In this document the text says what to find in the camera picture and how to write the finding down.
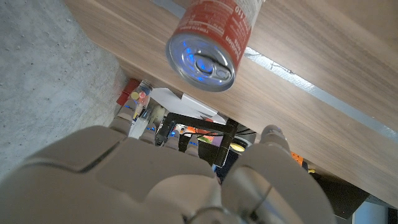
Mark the orange toy block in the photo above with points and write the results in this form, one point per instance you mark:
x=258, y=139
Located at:
x=297, y=158

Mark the red soup can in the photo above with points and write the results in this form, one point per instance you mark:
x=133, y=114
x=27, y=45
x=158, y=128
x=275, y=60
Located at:
x=211, y=28

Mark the white paper sheet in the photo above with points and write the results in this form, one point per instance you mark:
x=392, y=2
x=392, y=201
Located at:
x=174, y=102

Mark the yellow push button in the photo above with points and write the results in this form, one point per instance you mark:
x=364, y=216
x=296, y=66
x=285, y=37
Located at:
x=237, y=147

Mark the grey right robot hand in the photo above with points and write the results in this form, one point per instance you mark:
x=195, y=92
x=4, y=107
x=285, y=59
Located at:
x=140, y=180

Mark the clear glass jar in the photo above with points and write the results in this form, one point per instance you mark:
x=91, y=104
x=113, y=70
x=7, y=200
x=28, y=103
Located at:
x=141, y=96

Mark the grey tape strip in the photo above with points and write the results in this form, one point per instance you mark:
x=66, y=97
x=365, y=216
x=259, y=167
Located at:
x=326, y=96

